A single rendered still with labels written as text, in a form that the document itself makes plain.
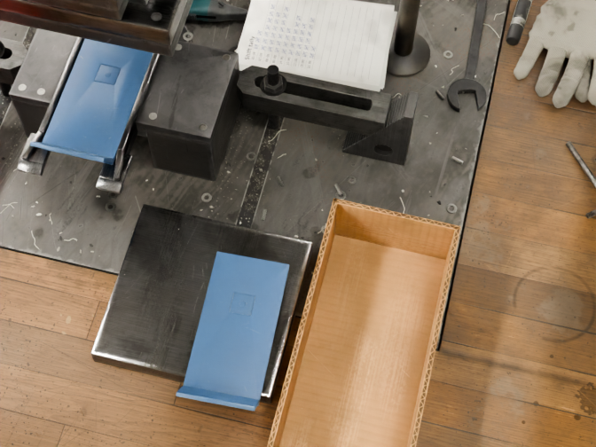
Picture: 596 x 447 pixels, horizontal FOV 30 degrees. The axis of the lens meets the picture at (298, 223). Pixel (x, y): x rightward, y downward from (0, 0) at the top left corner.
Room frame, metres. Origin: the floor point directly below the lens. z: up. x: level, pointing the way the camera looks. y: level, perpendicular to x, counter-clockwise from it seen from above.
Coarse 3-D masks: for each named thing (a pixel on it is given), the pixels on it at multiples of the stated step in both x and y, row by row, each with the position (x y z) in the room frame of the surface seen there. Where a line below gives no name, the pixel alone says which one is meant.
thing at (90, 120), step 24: (96, 48) 0.64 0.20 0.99; (120, 48) 0.64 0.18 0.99; (72, 72) 0.61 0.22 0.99; (96, 72) 0.61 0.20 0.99; (120, 72) 0.61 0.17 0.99; (144, 72) 0.61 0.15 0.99; (72, 96) 0.58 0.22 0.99; (96, 96) 0.58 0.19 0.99; (120, 96) 0.58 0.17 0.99; (72, 120) 0.56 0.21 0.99; (96, 120) 0.56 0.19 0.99; (120, 120) 0.56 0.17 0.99; (48, 144) 0.53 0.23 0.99; (72, 144) 0.53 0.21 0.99; (96, 144) 0.53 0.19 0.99
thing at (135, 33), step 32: (0, 0) 0.58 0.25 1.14; (32, 0) 0.56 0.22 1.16; (64, 0) 0.56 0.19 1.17; (96, 0) 0.55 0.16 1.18; (128, 0) 0.56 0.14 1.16; (160, 0) 0.58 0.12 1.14; (192, 0) 0.61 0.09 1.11; (64, 32) 0.57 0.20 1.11; (96, 32) 0.56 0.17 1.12; (128, 32) 0.56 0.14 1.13; (160, 32) 0.55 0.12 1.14
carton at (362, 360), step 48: (336, 240) 0.48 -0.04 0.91; (384, 240) 0.47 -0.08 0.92; (432, 240) 0.46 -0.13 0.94; (336, 288) 0.43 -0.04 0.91; (384, 288) 0.43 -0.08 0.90; (432, 288) 0.43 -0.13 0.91; (336, 336) 0.38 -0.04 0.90; (384, 336) 0.38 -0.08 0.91; (432, 336) 0.35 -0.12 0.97; (288, 384) 0.31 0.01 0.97; (336, 384) 0.33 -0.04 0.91; (384, 384) 0.33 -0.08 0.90; (288, 432) 0.28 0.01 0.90; (336, 432) 0.29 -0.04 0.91; (384, 432) 0.29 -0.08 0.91
